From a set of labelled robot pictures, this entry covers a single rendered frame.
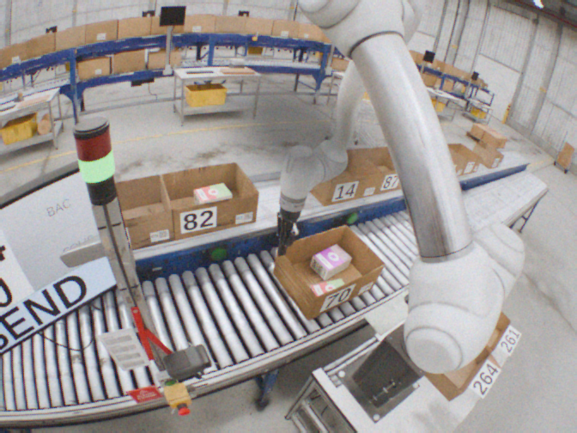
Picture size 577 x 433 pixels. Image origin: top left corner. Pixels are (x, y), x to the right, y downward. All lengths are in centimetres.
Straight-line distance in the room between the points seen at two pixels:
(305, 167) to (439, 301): 58
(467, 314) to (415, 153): 26
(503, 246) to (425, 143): 30
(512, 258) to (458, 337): 25
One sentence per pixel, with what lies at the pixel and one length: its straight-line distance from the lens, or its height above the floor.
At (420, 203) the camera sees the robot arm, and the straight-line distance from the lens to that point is 47.
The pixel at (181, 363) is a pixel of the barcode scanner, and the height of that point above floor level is 109.
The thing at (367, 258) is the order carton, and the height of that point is 86.
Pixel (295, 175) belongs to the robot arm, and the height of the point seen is 134.
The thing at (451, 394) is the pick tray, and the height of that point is 79.
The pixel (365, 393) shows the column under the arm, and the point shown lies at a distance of 116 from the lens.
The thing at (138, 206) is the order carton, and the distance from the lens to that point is 153.
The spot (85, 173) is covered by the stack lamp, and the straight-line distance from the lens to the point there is 41.
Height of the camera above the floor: 179
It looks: 38 degrees down
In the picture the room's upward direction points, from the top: 12 degrees clockwise
